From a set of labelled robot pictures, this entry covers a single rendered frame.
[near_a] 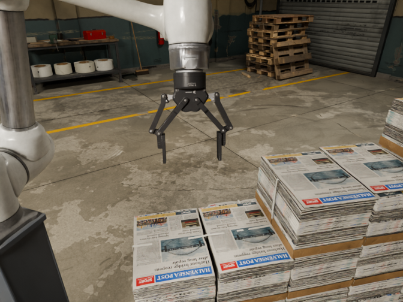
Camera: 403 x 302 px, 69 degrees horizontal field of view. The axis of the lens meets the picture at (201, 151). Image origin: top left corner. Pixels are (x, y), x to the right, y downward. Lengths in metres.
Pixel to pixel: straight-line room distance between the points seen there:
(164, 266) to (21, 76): 0.79
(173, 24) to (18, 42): 0.55
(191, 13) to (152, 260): 0.85
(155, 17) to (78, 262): 1.92
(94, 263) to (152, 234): 1.16
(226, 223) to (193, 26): 0.86
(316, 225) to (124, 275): 1.47
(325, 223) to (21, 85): 1.11
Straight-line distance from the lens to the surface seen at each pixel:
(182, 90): 0.69
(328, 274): 1.36
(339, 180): 1.23
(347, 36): 8.57
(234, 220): 1.31
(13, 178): 1.12
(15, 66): 1.09
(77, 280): 2.30
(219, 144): 0.72
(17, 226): 1.16
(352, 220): 1.20
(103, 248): 2.45
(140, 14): 0.85
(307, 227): 1.11
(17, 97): 1.12
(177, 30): 0.67
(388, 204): 1.25
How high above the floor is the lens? 1.68
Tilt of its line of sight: 28 degrees down
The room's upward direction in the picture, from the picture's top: straight up
